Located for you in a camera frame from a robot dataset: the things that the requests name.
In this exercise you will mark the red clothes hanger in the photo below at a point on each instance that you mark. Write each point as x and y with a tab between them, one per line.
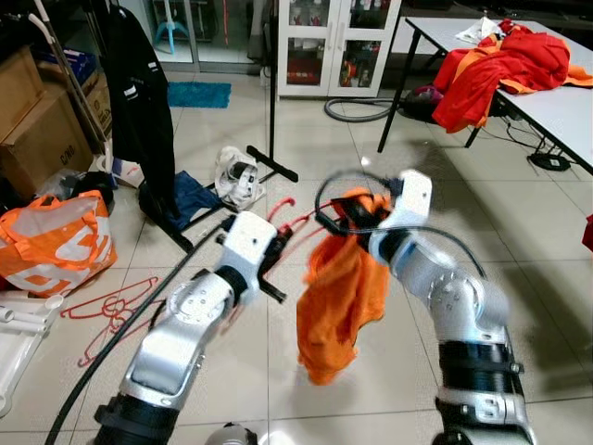
93	301
102	348
278	204

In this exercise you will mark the orange shirt black lines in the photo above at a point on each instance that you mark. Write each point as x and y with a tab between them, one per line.
338	297

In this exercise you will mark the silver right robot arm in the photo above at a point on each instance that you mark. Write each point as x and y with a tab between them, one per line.
454	297

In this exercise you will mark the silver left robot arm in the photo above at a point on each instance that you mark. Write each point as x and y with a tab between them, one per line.
176	343

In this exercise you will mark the white plastic bag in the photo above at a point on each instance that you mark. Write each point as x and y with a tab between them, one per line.
239	176

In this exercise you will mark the black rack foot bar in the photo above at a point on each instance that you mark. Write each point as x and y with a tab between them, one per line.
273	165
171	227

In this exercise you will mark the dark blue cloth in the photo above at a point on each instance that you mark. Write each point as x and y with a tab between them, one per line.
195	199

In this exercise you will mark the white glass door cabinet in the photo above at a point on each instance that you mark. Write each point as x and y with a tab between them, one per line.
338	46

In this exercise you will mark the teal floor mat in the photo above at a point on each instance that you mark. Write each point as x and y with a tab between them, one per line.
199	95

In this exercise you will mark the black round antenna device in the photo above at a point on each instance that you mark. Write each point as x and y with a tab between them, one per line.
548	164

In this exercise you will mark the red garment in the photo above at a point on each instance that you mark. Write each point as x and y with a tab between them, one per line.
500	69

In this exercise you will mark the black jacket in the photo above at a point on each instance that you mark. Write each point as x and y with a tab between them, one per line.
139	111

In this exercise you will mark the white table black legs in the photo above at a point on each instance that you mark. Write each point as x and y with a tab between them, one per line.
556	116

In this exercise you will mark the orange and white bag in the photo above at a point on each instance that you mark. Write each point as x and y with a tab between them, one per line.
56	241

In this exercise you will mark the orange garment black trim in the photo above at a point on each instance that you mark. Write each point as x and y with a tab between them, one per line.
579	79

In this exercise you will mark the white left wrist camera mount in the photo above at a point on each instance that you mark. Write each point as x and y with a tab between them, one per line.
248	243

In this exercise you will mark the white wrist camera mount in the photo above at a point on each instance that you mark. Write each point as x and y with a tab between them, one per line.
248	243
408	199

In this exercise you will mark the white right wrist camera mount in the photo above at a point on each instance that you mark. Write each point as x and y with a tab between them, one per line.
408	199

